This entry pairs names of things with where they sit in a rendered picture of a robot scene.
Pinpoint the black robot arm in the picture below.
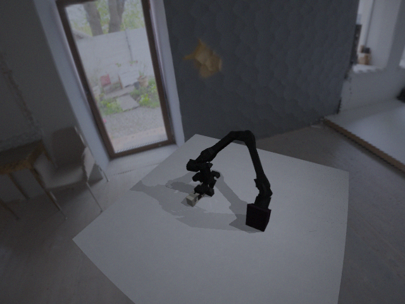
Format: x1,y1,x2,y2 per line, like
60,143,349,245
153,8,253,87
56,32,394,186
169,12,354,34
186,130,273,210

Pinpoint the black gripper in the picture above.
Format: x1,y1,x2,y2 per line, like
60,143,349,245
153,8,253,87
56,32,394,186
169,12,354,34
194,171,220,195

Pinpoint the black two-prong plug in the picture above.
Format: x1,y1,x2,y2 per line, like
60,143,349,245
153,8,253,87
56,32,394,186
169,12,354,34
205,187,215,197

